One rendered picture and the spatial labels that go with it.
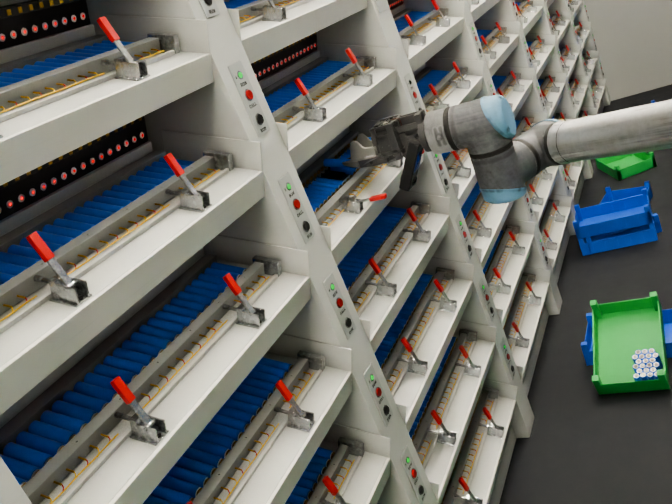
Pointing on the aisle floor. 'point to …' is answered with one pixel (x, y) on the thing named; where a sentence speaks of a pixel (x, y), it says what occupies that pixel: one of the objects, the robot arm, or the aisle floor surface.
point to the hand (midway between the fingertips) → (350, 163)
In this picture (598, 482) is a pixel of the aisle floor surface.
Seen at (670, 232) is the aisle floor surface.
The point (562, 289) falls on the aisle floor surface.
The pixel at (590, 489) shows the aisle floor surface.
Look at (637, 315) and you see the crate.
